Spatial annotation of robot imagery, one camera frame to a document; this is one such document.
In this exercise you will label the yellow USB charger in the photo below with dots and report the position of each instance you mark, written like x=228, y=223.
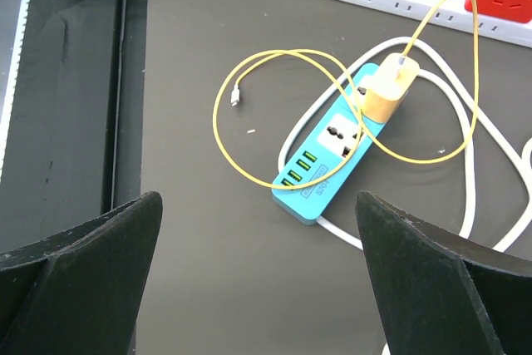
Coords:
x=385, y=89

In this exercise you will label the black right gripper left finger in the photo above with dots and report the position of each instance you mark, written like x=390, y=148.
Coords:
x=79, y=291

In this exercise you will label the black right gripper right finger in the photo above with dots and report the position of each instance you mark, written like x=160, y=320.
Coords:
x=438, y=293

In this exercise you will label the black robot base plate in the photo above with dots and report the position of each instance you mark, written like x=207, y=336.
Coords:
x=74, y=128

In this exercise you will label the teal power strip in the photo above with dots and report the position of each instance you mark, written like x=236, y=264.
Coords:
x=324, y=148

